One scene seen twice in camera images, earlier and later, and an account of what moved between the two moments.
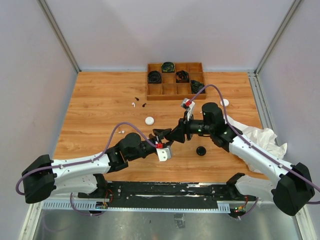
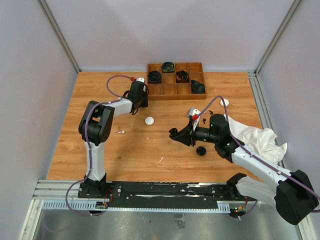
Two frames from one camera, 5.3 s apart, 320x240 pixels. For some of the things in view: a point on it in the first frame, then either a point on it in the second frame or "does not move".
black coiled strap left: (154, 77) does not move
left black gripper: (162, 133) to (145, 103)
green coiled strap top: (168, 67) does not move
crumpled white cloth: (263, 138) does not move
